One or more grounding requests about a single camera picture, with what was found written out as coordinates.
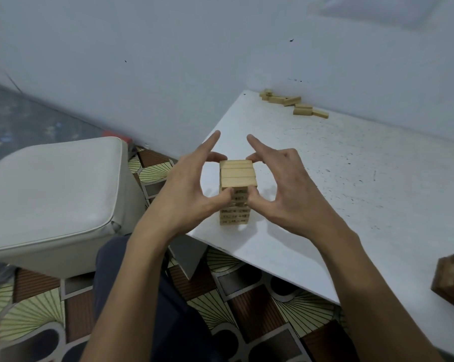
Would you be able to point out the person's left hand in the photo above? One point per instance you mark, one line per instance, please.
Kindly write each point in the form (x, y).
(178, 196)

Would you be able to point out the person's right hand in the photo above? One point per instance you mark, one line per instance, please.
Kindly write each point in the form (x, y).
(298, 199)

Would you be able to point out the person's right thumb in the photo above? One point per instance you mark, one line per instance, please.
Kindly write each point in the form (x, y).
(259, 201)

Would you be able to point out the person's right middle finger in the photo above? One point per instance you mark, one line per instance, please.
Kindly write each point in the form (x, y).
(256, 157)

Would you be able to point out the person's left thumb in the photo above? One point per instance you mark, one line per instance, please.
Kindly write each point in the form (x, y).
(219, 197)

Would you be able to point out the person's left middle finger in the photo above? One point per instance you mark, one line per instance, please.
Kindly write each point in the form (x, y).
(217, 157)

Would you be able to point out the tower of wooden blocks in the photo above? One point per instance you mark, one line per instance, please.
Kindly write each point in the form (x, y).
(237, 173)

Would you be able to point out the person's right forearm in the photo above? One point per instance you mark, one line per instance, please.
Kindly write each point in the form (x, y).
(370, 297)

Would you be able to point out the person's left forearm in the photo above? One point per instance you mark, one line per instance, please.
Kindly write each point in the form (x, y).
(136, 297)

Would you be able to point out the loose wooden block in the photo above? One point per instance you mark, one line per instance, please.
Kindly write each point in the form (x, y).
(277, 99)
(302, 109)
(320, 114)
(266, 94)
(293, 101)

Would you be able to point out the grey table leg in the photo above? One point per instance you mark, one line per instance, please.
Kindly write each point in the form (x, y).
(187, 258)

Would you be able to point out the red object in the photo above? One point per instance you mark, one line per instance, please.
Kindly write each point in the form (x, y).
(121, 137)

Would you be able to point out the white padded stool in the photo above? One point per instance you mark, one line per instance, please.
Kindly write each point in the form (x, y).
(53, 199)

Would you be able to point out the dark brown wooden box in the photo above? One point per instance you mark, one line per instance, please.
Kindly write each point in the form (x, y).
(453, 278)

